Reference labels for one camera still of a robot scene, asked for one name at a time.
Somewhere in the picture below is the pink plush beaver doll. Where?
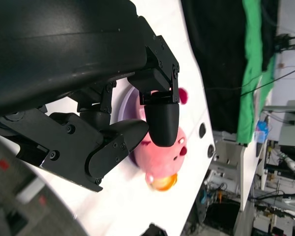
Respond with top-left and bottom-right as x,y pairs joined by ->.
130,87 -> 190,191

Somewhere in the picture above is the lavender plastic plate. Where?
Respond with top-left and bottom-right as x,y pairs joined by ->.
117,86 -> 148,168

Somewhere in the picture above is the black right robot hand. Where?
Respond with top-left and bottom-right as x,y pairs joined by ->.
141,223 -> 168,236

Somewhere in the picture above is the black backdrop curtain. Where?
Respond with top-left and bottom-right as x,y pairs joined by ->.
181,0 -> 249,135

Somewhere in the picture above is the long black cable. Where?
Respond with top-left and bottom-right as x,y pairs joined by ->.
206,64 -> 295,97

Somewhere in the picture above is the blue box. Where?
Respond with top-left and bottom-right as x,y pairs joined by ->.
254,119 -> 269,144

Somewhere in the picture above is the white side table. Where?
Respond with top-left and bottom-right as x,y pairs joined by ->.
215,73 -> 273,212

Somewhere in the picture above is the grey metal cabinet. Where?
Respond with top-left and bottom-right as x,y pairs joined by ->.
277,99 -> 295,148

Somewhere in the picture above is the orange striped bread toy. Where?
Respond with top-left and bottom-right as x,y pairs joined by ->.
151,173 -> 179,192

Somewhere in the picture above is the green cloth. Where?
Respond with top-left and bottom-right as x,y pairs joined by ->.
236,0 -> 278,148

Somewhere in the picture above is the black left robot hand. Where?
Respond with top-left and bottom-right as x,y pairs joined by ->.
0,0 -> 180,193

